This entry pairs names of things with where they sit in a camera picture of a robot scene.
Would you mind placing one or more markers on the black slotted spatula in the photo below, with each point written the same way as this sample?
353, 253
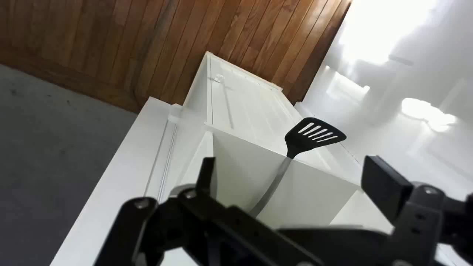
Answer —
310, 134

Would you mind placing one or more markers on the white shelf cabinet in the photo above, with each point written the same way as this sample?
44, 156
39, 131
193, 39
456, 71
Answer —
147, 212

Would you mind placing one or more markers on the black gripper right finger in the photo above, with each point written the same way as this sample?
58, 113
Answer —
385, 187

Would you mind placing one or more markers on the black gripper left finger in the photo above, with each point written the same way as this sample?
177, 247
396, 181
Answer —
206, 182

